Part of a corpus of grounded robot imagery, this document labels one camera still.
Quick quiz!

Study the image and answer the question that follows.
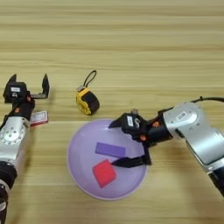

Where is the red cube block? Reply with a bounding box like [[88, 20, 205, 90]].
[[92, 158, 117, 188]]

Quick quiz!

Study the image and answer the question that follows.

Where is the lilac round plate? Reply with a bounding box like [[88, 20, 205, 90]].
[[66, 118, 148, 200]]

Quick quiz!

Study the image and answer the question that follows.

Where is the purple rectangular block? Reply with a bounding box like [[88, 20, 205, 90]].
[[94, 142, 127, 159]]

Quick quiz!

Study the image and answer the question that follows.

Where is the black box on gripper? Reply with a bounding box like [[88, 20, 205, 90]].
[[3, 81, 29, 103], [119, 112, 147, 137]]

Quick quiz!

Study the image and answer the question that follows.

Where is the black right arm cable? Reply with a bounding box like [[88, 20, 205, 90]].
[[191, 95, 224, 104]]

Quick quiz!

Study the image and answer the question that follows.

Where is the small white card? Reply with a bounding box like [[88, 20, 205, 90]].
[[30, 109, 50, 127]]

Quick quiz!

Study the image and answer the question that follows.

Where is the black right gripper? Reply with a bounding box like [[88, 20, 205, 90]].
[[108, 114, 173, 169]]

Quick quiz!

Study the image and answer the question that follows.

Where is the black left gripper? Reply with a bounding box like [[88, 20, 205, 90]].
[[7, 73, 51, 121]]

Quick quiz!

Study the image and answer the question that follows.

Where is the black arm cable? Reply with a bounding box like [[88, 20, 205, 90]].
[[191, 95, 224, 104], [2, 108, 15, 124]]

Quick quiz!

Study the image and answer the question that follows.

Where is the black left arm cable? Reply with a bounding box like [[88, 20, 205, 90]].
[[2, 108, 15, 124]]

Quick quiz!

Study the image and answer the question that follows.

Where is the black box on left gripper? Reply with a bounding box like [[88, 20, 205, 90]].
[[3, 81, 29, 103]]

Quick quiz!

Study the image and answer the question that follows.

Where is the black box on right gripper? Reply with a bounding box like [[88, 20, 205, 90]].
[[119, 112, 147, 137]]

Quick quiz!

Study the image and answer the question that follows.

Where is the yellow black tape measure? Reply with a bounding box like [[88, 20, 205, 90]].
[[75, 69, 101, 116]]

